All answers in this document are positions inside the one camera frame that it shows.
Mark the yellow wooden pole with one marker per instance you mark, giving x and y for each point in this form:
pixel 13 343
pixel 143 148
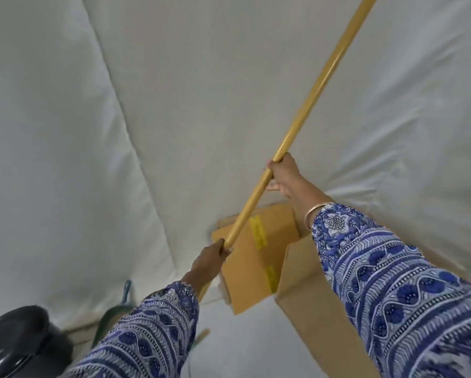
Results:
pixel 318 82

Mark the person's left fingers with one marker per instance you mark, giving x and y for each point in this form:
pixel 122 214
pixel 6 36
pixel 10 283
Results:
pixel 222 247

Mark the small wooden stick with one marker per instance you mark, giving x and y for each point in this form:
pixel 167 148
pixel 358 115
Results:
pixel 202 336

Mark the person's right hand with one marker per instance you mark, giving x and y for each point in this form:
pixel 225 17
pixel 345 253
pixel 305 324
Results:
pixel 290 179

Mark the green dustpan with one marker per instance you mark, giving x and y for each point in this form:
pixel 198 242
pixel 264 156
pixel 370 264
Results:
pixel 109 320

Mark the person's right forearm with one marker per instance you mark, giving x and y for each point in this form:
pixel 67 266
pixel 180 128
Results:
pixel 389 287

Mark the person's right thumb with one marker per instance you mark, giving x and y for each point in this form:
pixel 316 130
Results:
pixel 273 187

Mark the large plain cardboard box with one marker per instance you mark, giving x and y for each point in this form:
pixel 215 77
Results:
pixel 318 322

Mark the gold bangle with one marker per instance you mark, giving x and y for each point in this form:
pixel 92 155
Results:
pixel 311 211

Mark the white fabric sheet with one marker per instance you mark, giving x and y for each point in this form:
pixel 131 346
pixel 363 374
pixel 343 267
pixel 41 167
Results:
pixel 141 114

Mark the person's left hand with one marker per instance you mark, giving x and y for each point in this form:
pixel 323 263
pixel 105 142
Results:
pixel 206 263

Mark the cardboard box with yellow tape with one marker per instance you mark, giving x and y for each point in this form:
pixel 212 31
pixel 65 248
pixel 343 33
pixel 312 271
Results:
pixel 247 279

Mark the black round bin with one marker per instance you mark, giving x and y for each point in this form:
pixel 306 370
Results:
pixel 21 344

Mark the person's left forearm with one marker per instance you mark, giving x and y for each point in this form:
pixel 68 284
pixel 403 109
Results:
pixel 148 334

